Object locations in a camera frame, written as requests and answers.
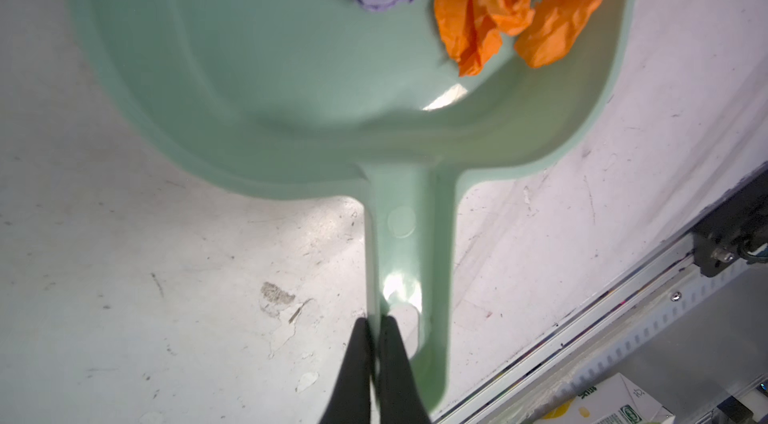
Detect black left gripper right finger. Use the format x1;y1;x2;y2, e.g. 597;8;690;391
377;316;431;424

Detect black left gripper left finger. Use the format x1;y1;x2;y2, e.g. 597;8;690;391
319;317;374;424

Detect green plastic dustpan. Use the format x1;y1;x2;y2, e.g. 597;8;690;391
69;0;634;410

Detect green white juice carton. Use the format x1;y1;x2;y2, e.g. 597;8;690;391
535;373;676;424

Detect aluminium front rail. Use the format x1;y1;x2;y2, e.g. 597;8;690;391
434;234;767;423

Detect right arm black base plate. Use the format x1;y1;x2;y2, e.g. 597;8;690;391
692;165;767;278

